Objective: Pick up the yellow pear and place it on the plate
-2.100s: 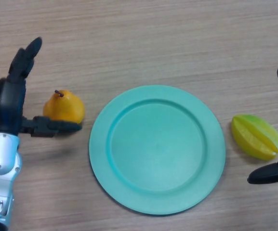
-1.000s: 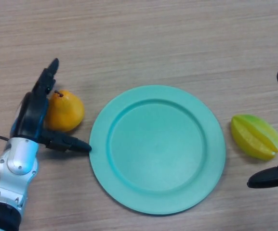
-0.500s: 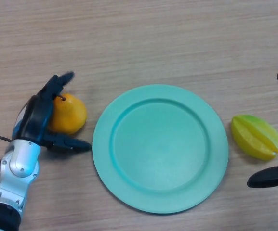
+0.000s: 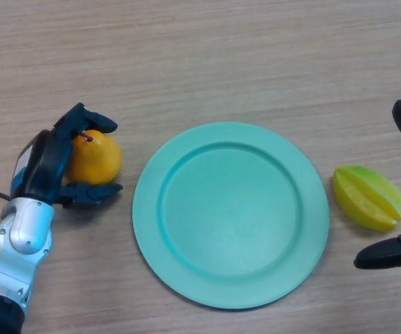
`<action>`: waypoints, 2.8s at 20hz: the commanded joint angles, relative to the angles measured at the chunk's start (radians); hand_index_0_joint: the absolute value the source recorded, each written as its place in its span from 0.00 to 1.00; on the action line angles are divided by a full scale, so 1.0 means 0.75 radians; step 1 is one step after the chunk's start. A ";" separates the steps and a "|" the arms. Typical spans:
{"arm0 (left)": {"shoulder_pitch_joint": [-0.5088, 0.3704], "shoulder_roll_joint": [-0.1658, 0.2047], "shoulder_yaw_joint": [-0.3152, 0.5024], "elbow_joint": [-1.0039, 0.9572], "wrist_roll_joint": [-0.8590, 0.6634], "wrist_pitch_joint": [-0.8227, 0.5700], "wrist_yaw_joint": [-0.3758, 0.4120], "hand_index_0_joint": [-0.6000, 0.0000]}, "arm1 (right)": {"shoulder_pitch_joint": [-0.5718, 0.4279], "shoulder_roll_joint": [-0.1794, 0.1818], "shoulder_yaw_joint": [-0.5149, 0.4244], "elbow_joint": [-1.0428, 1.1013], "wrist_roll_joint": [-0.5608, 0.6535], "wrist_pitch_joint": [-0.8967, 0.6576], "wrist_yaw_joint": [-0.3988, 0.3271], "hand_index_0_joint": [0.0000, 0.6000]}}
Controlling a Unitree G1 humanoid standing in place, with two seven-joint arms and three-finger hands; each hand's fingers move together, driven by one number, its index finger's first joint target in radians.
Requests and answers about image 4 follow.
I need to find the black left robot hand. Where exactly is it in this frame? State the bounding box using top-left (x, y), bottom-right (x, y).
top-left (10, 102), bottom-right (124, 209)

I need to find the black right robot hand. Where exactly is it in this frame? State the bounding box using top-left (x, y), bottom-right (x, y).
top-left (354, 56), bottom-right (401, 271)

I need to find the yellow orange pear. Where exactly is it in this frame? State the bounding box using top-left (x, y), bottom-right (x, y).
top-left (64, 129), bottom-right (123, 185)

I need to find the round teal plate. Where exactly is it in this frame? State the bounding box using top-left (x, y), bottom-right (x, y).
top-left (131, 121), bottom-right (330, 310)

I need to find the yellow green starfruit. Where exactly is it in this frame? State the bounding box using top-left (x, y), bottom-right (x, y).
top-left (332, 165), bottom-right (401, 233)

